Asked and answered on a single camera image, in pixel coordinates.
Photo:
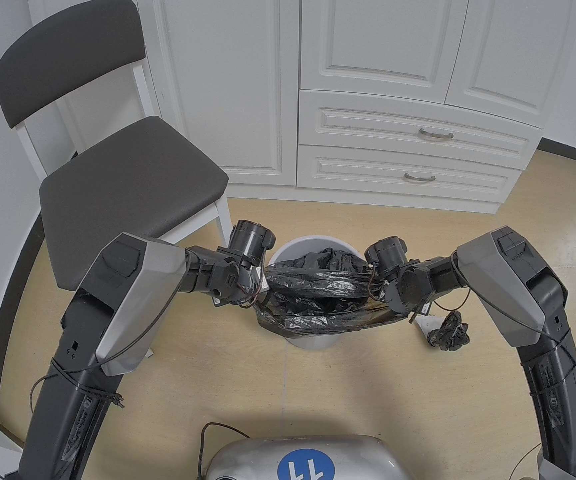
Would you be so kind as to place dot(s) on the black plastic bag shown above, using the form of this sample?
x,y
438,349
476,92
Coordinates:
x,y
318,323

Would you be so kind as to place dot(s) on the white paper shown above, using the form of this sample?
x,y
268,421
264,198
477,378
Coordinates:
x,y
423,324

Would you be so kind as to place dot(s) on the black plastic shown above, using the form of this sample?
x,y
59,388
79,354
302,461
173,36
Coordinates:
x,y
450,333

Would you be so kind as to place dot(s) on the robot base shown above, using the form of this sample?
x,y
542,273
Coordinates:
x,y
248,460

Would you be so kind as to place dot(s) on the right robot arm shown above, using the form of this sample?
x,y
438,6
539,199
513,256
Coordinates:
x,y
507,278

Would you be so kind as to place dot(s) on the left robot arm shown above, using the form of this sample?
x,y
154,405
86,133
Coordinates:
x,y
133,288

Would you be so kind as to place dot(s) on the white trash bin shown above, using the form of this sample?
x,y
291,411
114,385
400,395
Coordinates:
x,y
313,344

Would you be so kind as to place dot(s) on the grey padded white chair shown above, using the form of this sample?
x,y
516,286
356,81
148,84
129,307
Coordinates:
x,y
128,178

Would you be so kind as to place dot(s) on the white wardrobe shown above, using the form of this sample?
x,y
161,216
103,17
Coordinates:
x,y
378,28

